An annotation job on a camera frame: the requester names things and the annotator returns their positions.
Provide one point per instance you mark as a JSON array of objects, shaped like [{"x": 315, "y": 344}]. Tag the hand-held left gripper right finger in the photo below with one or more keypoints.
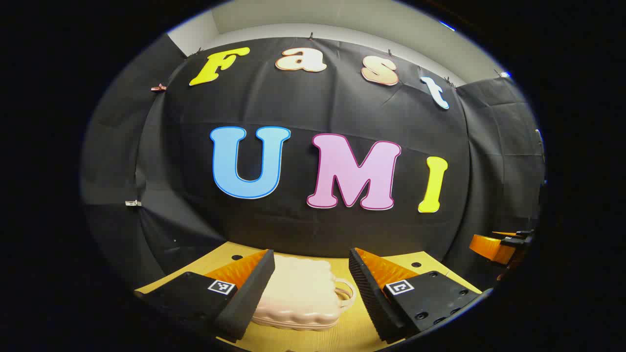
[{"x": 367, "y": 293}]

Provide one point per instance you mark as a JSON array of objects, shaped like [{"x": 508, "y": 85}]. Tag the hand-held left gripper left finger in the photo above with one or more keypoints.
[{"x": 254, "y": 288}]

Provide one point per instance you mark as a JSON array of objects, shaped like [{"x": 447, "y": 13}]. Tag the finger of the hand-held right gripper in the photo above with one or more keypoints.
[{"x": 489, "y": 247}]

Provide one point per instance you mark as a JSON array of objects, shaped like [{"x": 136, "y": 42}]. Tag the pink hard-shell suitcase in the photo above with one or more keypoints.
[{"x": 303, "y": 293}]

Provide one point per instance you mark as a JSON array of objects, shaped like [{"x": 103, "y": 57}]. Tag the black backdrop cloth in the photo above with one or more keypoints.
[{"x": 303, "y": 107}]

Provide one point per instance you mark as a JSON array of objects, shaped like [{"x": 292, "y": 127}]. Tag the copper cloth clip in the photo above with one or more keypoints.
[{"x": 158, "y": 88}]

